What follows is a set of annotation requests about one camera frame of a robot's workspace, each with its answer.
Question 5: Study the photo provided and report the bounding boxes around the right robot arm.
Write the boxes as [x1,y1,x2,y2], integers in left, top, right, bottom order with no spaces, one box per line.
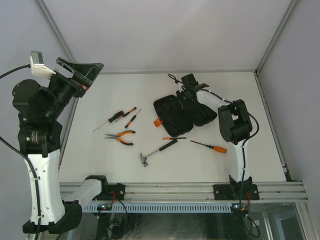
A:
[168,73,260,200]

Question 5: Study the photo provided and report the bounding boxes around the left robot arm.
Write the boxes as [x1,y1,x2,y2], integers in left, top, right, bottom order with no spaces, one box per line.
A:
[12,51,110,235]

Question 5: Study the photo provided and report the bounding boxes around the black handle nut driver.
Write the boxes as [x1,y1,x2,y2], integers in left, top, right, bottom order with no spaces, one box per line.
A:
[93,110,124,133]

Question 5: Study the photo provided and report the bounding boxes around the left camera black cable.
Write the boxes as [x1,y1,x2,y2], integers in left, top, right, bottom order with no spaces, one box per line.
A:
[0,64,32,80]

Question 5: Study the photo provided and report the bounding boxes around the small precision screwdriver lower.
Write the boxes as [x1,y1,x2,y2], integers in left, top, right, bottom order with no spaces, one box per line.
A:
[124,109,141,129]

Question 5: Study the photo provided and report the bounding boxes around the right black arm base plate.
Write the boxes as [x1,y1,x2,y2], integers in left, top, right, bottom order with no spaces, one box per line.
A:
[213,184,260,201]

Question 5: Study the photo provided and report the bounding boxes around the aluminium front rail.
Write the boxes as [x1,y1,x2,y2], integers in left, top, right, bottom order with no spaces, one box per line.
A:
[58,181,309,203]

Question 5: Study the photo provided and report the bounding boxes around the orange handle screwdriver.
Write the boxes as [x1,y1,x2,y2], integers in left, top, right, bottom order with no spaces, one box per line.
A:
[190,140,227,154]

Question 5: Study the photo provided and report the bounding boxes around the small precision screwdriver upper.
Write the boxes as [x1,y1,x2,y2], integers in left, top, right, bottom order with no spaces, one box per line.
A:
[122,107,137,118]

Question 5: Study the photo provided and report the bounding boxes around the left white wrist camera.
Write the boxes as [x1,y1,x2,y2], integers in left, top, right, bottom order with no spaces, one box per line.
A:
[29,50,56,80]

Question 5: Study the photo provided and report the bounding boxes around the black plastic tool case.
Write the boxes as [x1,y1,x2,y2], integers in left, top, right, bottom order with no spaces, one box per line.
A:
[153,94,218,137]

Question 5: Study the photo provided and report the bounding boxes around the orange handle needle-nose pliers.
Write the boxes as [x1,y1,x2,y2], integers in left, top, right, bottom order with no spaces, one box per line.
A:
[104,130,137,146]

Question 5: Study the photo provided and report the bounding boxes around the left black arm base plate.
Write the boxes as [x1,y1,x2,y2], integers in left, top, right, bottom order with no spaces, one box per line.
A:
[85,175,126,201]

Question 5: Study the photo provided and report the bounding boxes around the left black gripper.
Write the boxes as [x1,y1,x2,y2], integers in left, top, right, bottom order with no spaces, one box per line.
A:
[43,57,104,120]

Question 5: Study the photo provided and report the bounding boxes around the small precision screwdriver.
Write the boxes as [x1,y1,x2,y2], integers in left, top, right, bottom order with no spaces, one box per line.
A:
[122,107,137,118]
[124,109,141,129]

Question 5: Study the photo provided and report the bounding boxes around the black handle claw hammer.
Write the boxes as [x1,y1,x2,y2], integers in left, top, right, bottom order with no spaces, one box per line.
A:
[140,139,178,168]

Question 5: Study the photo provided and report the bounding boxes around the blue slotted cable duct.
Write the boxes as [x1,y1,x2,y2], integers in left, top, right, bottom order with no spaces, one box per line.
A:
[83,202,232,214]

